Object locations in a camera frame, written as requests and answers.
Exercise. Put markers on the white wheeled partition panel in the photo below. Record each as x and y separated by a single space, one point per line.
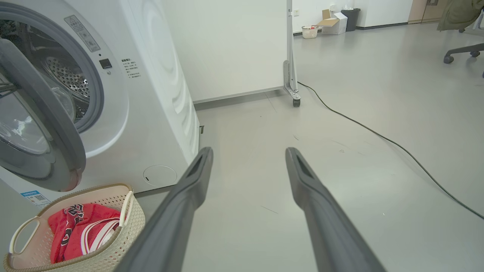
227 45

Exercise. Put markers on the brown wooden door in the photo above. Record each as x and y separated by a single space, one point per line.
416 11

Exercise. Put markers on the black trash bin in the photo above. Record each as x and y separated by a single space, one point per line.
351 20

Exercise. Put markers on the red printed garment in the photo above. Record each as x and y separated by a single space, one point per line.
75 234

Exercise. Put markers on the cream perforated laundry basket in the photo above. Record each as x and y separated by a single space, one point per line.
128 234

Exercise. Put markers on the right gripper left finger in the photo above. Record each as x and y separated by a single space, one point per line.
177 211

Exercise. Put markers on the blue energy label sticker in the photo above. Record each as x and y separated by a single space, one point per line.
36 197

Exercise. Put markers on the round glass washing machine door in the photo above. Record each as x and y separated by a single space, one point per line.
56 113

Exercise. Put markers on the white washing machine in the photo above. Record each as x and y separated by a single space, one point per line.
151 113

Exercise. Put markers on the grey office chair base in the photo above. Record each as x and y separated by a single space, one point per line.
463 49

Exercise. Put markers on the grey warning label sticker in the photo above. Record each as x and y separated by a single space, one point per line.
81 33

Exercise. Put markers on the open white cardboard box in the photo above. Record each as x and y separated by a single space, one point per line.
338 26

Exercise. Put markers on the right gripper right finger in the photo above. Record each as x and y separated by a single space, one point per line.
325 219

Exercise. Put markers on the olive green coat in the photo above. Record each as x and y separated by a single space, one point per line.
457 15

